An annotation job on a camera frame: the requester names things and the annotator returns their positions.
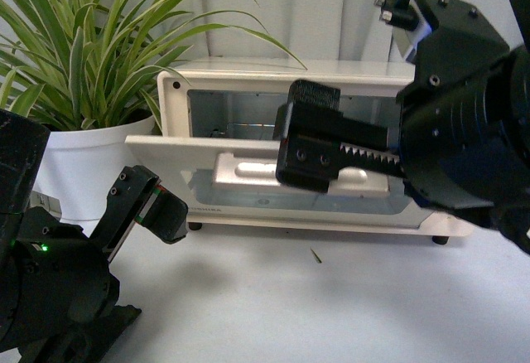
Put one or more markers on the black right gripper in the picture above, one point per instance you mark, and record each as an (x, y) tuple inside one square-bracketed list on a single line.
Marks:
[(464, 133)]

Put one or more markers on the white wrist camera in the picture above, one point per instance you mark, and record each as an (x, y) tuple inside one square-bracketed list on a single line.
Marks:
[(409, 27)]

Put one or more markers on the black left oven foot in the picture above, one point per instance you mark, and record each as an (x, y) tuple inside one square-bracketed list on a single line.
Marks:
[(194, 226)]

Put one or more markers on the small green leaf fragment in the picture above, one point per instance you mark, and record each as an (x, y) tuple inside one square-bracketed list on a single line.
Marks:
[(316, 256)]

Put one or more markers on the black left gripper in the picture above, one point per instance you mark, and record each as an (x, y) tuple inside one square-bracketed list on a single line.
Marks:
[(58, 297)]

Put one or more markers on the glass oven door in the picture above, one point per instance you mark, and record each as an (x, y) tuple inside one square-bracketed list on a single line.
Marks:
[(186, 166)]

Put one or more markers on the green spider plant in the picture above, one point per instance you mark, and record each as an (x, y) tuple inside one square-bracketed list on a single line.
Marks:
[(78, 65)]

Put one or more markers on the white curtain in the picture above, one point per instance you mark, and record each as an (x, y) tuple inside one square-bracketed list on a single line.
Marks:
[(347, 30)]

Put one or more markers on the white plant pot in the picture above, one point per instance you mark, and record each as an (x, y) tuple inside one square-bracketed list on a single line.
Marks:
[(79, 168)]

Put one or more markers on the cream toaster oven body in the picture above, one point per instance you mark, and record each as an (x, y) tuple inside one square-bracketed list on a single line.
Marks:
[(238, 99)]

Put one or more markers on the black oven foot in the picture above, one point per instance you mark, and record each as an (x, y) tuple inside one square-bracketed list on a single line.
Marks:
[(440, 240), (194, 226)]

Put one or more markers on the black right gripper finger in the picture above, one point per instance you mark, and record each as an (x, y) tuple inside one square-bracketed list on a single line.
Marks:
[(317, 140)]

